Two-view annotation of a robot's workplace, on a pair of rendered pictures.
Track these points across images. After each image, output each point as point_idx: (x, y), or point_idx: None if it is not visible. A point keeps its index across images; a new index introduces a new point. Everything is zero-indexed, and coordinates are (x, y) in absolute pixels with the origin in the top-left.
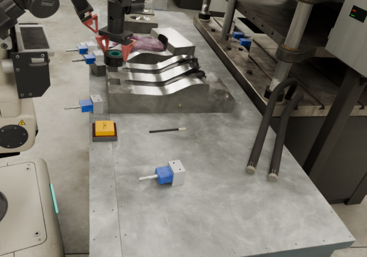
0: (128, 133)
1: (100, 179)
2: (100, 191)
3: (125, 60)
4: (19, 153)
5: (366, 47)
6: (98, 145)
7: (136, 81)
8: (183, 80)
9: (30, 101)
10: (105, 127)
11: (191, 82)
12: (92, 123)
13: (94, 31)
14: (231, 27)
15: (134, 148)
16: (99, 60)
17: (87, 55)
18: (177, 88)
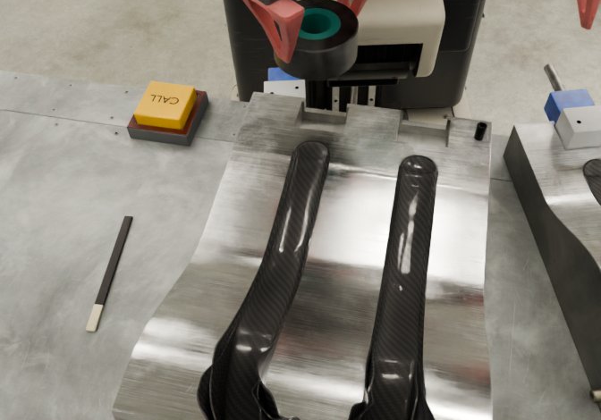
0: (151, 167)
1: (30, 90)
2: (0, 85)
3: (279, 57)
4: (328, 85)
5: None
6: (136, 103)
7: (321, 180)
8: (216, 315)
9: (361, 14)
10: (156, 100)
11: (167, 330)
12: (204, 91)
13: (580, 15)
14: None
15: (84, 164)
16: (558, 137)
17: (581, 97)
18: (186, 284)
